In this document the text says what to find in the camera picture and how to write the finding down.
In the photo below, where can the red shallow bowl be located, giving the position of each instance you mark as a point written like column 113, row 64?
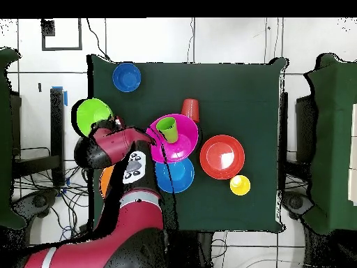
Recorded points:
column 223, row 156

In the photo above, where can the yellow cup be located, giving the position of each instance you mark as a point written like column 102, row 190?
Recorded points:
column 241, row 187

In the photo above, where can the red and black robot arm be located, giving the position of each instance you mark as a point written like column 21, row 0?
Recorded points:
column 125, row 231

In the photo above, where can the dark green tablecloth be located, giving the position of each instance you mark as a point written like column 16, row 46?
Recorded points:
column 237, row 83

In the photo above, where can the light blue bowl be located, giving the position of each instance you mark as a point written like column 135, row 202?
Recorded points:
column 181, row 176

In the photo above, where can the small dark blue bowl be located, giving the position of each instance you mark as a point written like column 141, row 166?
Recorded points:
column 127, row 77

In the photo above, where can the black stand frame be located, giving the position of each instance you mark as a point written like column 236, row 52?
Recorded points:
column 284, row 125
column 57, row 125

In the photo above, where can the orange-red ribbed cup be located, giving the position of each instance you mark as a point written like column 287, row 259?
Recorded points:
column 191, row 110

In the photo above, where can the green cup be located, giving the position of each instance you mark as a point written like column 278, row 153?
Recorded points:
column 170, row 131

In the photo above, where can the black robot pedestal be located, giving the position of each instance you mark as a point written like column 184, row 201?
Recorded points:
column 195, row 251

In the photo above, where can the large pink bowl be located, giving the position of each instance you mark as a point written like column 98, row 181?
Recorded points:
column 187, row 139

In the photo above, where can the light green bowl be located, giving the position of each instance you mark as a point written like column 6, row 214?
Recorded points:
column 89, row 114

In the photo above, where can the green-clothed side table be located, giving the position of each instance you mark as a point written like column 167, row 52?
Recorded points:
column 334, row 139
column 5, row 195

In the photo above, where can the large orange bowl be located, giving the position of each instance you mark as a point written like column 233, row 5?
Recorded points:
column 105, row 181

